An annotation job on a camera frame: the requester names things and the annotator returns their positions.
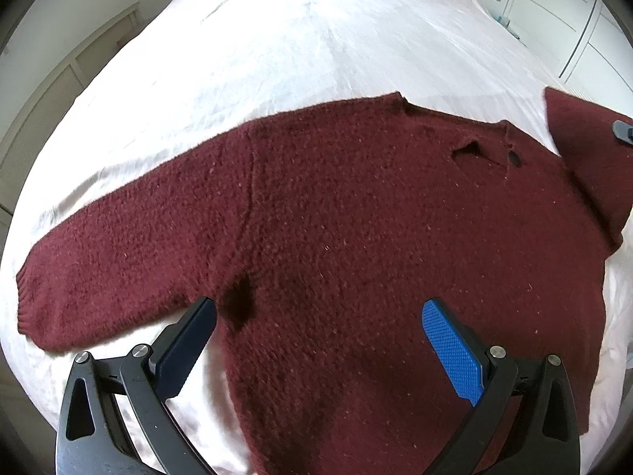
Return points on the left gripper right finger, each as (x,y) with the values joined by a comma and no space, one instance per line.
(543,438)

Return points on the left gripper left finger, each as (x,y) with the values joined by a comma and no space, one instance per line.
(92,435)

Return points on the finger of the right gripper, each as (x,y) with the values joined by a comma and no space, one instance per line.
(623,132)

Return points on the dark red knit sweater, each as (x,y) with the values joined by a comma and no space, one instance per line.
(320,233)

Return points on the white wardrobe with doors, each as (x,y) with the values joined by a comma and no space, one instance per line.
(580,41)

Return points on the white radiator cover panel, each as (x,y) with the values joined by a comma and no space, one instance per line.
(48,104)

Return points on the white bed sheet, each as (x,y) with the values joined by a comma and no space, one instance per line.
(205,67)

